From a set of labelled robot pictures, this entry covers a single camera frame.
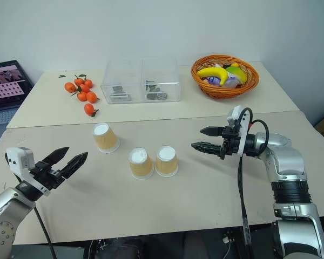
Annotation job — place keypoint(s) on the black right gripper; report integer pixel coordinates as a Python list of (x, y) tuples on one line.
[(232, 143)]

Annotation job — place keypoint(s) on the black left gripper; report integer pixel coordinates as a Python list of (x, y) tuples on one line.
[(47, 175)]

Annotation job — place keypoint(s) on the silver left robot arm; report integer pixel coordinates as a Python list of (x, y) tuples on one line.
[(5, 210)]

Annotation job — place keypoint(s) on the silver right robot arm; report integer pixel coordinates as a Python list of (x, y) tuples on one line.
[(289, 164)]

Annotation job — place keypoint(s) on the tan ribbed paper cup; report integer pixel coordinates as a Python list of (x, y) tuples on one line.
[(141, 165), (106, 140), (166, 164)]

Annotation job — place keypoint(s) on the orange wicker basket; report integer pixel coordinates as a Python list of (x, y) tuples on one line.
[(205, 89)]

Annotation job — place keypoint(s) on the small orange mandarin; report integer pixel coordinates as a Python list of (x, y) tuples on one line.
[(88, 83), (89, 108), (84, 88), (78, 81), (70, 87), (81, 96), (91, 97)]

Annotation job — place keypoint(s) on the white purple printed packet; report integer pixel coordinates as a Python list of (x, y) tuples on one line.
[(232, 82)]

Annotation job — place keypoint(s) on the round metal bearing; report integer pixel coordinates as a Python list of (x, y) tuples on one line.
[(162, 95)]

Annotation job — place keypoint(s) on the yellow toy banana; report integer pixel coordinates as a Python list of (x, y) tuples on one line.
[(218, 73)]

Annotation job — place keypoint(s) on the green yellow toy fruit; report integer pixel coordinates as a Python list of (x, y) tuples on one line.
[(237, 72)]

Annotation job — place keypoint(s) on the grey metal bar part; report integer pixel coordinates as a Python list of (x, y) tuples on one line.
[(120, 97)]

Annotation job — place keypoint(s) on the dark metal block part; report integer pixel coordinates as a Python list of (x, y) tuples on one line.
[(118, 89)]

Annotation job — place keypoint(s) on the open laptop computer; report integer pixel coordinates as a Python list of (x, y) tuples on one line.
[(5, 89)]

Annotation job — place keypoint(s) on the clear plastic two-compartment box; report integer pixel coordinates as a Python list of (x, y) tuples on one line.
[(140, 73)]

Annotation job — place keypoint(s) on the dark rounded shape under table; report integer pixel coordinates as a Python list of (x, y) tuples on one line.
[(129, 249)]

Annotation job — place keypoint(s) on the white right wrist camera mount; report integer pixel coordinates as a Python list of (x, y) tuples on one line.
[(237, 112)]

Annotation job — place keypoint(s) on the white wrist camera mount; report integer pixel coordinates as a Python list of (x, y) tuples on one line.
[(237, 112), (23, 157)]

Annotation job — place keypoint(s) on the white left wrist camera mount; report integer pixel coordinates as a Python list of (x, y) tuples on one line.
[(23, 157)]

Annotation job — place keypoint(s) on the black metal bracket part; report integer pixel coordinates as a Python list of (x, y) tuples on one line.
[(150, 84)]

